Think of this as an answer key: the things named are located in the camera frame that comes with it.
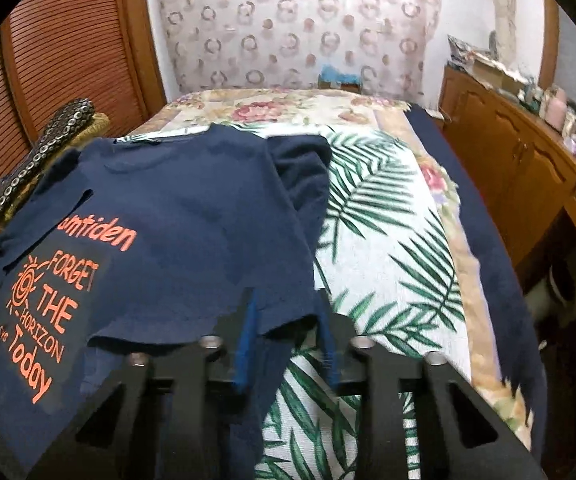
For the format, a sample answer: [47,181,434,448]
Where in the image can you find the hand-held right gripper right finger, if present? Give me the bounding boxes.
[315,287,548,480]

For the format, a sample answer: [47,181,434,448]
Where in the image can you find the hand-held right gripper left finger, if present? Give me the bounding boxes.
[25,290,269,480]

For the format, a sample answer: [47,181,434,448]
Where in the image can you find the navy t-shirt with orange print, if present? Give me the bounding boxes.
[0,122,333,480]

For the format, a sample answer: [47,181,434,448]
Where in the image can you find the palm leaf printed blanket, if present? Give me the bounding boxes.
[128,125,468,480]

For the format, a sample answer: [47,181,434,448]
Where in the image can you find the dark circle patterned folded cloth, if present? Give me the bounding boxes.
[0,101,94,223]

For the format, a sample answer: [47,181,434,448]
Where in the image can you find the yellow folded cloth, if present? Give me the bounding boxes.
[0,112,111,221]

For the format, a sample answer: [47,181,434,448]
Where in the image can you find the navy blanket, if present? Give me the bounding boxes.
[405,105,548,461]

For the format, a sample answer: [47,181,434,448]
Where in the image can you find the wooden louvered door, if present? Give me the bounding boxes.
[0,0,166,261]

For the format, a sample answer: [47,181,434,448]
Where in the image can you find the floral bedspread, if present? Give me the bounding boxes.
[133,89,533,446]

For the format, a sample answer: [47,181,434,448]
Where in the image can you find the wooden cabinet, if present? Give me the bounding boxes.
[438,65,576,321]

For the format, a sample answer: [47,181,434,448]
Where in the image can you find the cardboard box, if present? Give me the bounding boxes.
[472,55,518,91]

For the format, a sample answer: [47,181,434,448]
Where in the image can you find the patterned bag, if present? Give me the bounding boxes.
[448,35,474,69]

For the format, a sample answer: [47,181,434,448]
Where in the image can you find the circle patterned curtain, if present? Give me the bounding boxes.
[155,0,443,103]

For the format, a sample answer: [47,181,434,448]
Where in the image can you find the pink thermos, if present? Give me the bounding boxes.
[545,87,568,128]

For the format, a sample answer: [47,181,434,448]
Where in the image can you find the beige tied curtain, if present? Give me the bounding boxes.
[488,0,518,61]

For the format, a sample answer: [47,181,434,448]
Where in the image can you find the wooden window frame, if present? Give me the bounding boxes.
[542,0,562,92]

